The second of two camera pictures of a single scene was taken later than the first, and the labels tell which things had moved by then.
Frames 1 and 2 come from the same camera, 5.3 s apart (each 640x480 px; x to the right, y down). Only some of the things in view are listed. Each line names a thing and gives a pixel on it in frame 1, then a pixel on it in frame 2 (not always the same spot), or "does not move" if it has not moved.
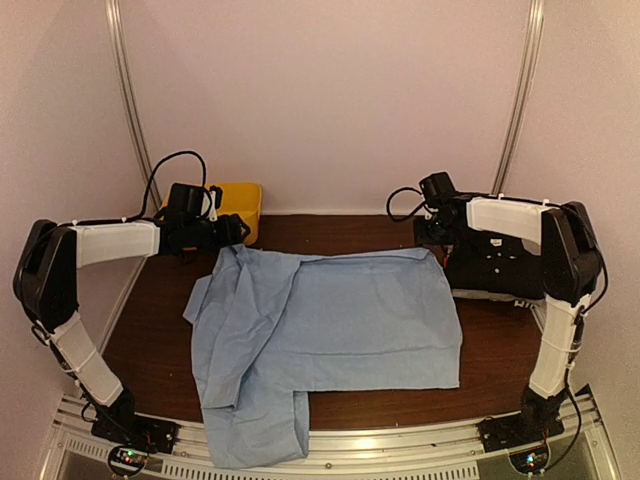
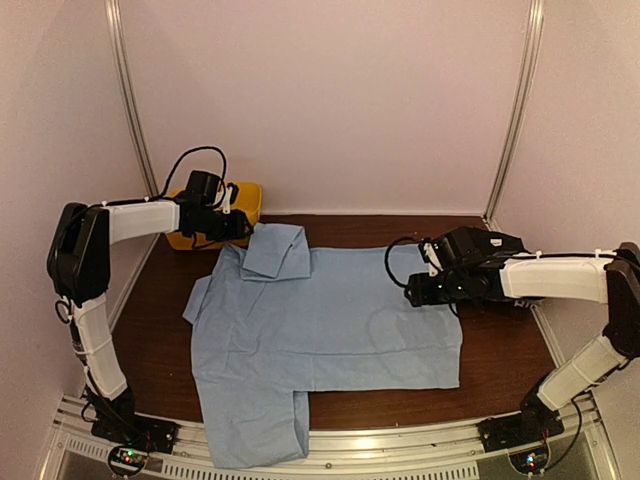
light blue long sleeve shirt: (268, 329) does not move
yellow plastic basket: (243, 199) does not move
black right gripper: (423, 236) → (421, 295)
